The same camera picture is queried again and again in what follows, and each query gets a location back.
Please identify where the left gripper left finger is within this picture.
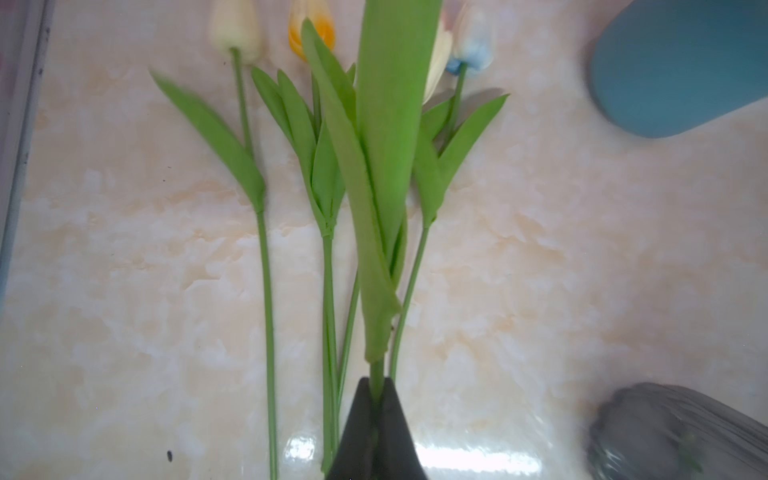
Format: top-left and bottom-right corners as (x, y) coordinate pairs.
(325, 377), (374, 480)

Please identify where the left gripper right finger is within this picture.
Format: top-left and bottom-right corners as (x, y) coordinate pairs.
(377, 378), (428, 480)

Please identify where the red glass vase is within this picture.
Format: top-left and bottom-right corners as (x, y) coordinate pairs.
(587, 382), (767, 479)

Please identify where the white tulip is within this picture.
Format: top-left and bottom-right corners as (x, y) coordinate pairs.
(150, 1), (279, 479)

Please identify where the teal ceramic vase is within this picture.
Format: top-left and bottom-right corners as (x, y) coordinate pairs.
(587, 1), (767, 138)

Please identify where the yellow tulip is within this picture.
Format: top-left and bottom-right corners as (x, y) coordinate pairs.
(248, 0), (358, 475)

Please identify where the light blue tulip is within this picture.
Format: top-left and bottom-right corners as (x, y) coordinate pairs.
(389, 1), (508, 379)

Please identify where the cream pink tulip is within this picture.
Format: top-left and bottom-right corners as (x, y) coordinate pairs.
(335, 17), (457, 409)

